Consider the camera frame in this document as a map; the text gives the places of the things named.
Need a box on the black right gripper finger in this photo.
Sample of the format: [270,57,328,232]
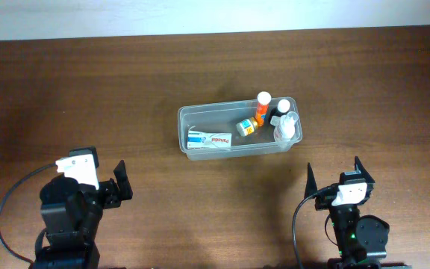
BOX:
[354,156,375,183]
[304,163,318,199]

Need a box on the white spray bottle clear cap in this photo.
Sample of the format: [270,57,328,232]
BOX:
[273,111,299,143]

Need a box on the white Panadol box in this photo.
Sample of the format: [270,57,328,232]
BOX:
[187,130,232,149]

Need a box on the dark bottle white cap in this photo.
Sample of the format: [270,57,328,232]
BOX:
[268,99,290,126]

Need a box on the tiger balm jar gold lid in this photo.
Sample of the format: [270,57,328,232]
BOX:
[236,117,259,137]

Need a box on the orange tube white cap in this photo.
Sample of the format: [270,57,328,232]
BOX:
[255,91,272,127]

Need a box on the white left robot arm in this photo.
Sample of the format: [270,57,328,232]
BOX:
[31,161,133,269]

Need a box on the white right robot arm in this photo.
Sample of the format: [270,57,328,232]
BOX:
[305,157,390,268]

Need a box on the clear plastic container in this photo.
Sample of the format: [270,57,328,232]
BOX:
[177,96,304,162]

